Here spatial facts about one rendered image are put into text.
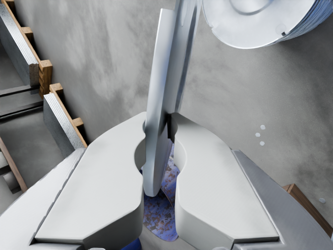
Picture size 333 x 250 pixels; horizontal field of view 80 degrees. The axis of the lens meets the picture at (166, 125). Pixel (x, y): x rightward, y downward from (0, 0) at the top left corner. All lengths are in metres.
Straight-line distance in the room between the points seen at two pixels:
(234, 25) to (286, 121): 0.52
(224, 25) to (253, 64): 0.37
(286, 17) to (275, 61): 0.38
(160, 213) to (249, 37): 1.02
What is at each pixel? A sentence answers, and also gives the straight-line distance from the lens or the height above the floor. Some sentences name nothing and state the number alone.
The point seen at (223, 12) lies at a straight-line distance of 0.65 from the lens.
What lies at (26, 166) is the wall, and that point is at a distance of 3.69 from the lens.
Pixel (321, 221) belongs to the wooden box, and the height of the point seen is 0.04.
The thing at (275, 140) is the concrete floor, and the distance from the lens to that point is 1.05.
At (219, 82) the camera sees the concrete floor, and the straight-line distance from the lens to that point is 1.07.
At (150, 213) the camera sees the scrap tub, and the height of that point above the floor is 0.41.
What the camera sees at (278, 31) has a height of 0.33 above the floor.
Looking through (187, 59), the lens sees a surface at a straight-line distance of 0.30.
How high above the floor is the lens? 0.90
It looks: 39 degrees down
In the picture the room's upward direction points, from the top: 118 degrees counter-clockwise
